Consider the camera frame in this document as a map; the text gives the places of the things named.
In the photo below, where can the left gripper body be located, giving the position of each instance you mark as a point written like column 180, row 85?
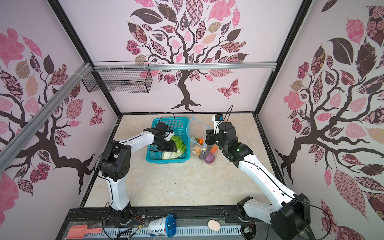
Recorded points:
column 165, row 145

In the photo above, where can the napa cabbage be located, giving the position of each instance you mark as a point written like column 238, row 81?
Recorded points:
column 180, row 149

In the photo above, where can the clear zip top bag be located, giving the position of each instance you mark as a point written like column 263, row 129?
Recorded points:
column 196, row 131

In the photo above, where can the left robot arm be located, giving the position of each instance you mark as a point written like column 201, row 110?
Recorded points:
column 115, row 163

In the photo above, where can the pink plastic scoop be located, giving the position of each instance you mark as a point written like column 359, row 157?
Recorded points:
column 79, row 231

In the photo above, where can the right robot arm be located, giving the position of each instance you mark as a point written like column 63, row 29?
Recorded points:
column 288, row 213

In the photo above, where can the aluminium rail back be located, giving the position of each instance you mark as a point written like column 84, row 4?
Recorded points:
column 201, row 66

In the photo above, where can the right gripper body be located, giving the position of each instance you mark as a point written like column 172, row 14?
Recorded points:
column 223, row 146

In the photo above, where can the teal plastic basket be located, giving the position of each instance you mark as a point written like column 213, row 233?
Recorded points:
column 179, row 126

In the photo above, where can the black wire basket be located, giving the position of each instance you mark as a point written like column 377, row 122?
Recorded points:
column 119, row 77

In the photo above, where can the aluminium rail left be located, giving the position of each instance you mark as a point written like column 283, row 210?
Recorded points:
column 12, row 149

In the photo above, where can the orange toy carrot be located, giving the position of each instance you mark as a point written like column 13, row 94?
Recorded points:
column 198, row 140

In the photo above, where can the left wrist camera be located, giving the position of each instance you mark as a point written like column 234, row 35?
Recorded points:
column 169, row 135

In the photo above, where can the white yogurt cup blue lid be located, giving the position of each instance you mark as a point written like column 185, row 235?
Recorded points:
column 165, row 226

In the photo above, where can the aluminium rail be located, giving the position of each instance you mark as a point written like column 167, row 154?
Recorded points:
column 201, row 66
column 12, row 149

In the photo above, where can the beige egg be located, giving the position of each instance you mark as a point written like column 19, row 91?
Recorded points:
column 214, row 225

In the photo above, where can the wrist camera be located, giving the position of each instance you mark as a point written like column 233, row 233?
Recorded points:
column 169, row 135
column 217, row 119

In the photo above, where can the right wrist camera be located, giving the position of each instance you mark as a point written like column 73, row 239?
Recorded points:
column 217, row 119

